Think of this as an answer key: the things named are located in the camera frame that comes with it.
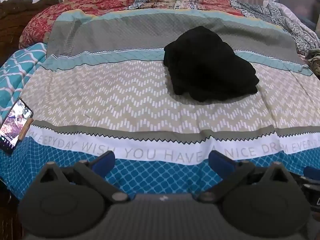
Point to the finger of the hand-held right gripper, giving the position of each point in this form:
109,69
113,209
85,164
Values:
312,173

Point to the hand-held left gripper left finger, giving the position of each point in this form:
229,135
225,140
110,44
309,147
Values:
104,160

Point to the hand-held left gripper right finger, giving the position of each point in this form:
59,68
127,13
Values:
220,161

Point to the black pants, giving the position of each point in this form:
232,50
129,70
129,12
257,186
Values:
207,65

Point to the striped zigzag bed cover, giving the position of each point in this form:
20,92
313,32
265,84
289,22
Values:
140,100

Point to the wooden phone clip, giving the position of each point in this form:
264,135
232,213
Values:
25,129

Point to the smartphone with lit screen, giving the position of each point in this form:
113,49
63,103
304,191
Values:
12,127

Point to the olive crumpled cloth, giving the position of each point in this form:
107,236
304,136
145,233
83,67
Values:
314,61

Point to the teal lattice pillow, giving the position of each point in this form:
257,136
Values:
17,72

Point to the grey patterned blanket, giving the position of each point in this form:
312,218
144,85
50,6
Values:
287,22

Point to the red floral quilt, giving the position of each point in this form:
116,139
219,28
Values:
105,5

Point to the dark wooden headboard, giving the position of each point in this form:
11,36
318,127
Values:
17,22

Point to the clear plastic storage box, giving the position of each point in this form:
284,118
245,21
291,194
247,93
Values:
297,2

